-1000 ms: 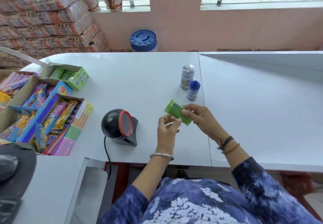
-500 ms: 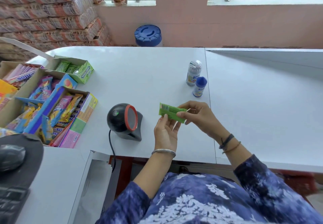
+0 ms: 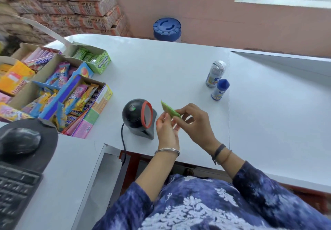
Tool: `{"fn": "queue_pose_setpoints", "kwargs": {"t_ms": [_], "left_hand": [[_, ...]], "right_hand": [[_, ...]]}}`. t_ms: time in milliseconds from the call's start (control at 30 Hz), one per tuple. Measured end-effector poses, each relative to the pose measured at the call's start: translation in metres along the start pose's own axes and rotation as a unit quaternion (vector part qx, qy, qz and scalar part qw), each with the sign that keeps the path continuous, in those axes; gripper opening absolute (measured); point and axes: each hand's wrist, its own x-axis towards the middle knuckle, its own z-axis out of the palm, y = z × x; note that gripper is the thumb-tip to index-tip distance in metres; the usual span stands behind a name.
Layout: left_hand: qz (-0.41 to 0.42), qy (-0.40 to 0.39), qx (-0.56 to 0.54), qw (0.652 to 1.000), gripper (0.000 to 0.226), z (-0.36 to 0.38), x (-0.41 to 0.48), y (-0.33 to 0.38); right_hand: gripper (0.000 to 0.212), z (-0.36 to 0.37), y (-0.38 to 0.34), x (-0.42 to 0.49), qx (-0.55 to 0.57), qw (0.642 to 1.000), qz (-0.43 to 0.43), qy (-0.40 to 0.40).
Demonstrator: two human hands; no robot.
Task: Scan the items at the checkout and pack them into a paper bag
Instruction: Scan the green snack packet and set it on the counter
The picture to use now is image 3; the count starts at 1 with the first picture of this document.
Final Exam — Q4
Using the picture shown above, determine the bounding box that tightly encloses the silver bangle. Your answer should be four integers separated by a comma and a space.
154, 148, 180, 157

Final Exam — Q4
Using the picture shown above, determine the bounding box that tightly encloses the person's left forearm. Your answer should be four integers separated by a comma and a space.
135, 149, 180, 202

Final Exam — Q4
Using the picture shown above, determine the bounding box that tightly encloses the blue-capped small bottle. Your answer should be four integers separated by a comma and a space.
211, 79, 230, 101

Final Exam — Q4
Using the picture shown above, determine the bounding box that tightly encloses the person's right hand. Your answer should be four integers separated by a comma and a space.
172, 103, 222, 156

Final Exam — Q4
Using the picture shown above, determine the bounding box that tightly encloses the yellow candy box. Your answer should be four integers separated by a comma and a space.
0, 56, 36, 96

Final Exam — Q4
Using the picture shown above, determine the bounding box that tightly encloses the blue floral garment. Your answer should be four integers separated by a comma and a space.
92, 160, 331, 230

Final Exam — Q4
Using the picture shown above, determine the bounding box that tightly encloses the black keyboard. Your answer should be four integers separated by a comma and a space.
0, 161, 43, 230

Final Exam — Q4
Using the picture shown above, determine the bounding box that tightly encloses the black scanner cable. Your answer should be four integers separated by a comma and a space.
121, 123, 127, 166

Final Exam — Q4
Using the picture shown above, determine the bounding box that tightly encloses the thin brown bracelet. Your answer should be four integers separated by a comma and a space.
219, 150, 233, 165

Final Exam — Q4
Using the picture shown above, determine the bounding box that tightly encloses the orange-fronted candy display box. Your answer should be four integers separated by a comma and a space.
31, 56, 94, 94

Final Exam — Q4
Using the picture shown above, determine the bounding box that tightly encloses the black mouse pad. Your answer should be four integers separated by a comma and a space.
0, 118, 59, 174

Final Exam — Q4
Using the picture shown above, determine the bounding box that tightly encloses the person's right forearm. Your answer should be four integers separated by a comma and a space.
210, 144, 246, 180

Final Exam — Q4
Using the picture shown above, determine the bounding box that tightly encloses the person's left hand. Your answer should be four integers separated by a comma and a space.
156, 112, 180, 151

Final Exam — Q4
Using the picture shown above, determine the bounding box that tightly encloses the green snack packet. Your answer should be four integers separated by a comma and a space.
161, 100, 182, 119

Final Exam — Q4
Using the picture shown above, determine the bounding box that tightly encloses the green gum display box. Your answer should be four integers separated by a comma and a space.
63, 41, 112, 75

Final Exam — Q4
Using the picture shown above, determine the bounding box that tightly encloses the blue-lidded jar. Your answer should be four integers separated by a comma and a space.
153, 17, 182, 43

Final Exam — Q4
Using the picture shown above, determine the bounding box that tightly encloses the stack of orange-white sacks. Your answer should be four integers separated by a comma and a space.
0, 0, 151, 45

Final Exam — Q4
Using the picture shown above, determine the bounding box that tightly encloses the cardboard box of candy rolls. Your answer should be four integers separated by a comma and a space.
11, 43, 63, 72

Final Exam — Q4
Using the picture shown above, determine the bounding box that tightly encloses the clear-capped small bottle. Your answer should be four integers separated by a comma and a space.
205, 60, 227, 89

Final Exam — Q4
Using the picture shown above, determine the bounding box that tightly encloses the row of green gum packets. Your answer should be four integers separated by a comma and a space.
73, 47, 100, 63

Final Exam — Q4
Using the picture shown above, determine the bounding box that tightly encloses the black wrist band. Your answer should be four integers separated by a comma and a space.
211, 144, 226, 165

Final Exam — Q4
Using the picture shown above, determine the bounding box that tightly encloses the black barcode scanner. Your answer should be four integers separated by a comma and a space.
122, 98, 158, 140

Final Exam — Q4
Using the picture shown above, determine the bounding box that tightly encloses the blue candy display box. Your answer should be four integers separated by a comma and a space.
9, 75, 81, 121

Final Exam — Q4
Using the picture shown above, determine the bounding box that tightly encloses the green-pink sided candy box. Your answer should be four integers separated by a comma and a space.
62, 76, 113, 139

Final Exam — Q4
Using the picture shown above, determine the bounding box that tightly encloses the yellow-pink candy packet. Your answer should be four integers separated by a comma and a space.
0, 102, 34, 123

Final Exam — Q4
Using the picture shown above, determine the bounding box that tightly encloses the black computer mouse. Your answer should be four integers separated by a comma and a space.
0, 127, 42, 158

